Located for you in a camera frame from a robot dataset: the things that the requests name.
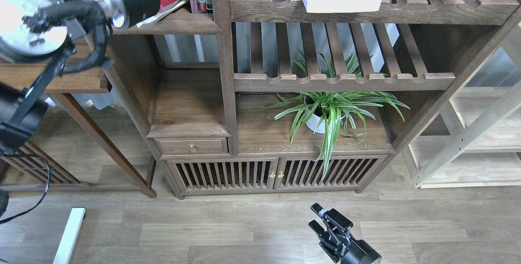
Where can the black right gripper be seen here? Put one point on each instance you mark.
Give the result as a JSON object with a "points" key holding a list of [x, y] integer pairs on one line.
{"points": [[338, 242]]}

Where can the yellow green cover book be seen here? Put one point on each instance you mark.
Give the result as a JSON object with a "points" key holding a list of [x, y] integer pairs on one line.
{"points": [[162, 14]]}

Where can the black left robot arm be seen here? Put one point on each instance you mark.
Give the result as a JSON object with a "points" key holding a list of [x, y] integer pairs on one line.
{"points": [[72, 34]]}

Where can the light wooden shelf rack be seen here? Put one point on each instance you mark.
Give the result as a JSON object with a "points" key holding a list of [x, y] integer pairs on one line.
{"points": [[475, 138]]}

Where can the white plant pot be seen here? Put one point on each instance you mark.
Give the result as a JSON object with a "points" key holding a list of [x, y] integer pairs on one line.
{"points": [[315, 123]]}

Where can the green spider plant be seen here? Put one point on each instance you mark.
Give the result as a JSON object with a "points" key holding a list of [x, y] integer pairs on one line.
{"points": [[334, 110]]}

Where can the dark wooden bookshelf cabinet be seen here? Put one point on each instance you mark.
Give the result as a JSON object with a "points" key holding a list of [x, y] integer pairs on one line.
{"points": [[207, 78]]}

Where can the brass drawer knob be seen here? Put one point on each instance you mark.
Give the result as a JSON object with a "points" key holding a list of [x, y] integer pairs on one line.
{"points": [[193, 148]]}

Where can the dark wooden side table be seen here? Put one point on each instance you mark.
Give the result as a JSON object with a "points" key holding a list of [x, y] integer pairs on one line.
{"points": [[43, 168]]}

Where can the white metal post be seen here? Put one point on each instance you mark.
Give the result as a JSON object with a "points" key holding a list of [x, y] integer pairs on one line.
{"points": [[69, 237]]}

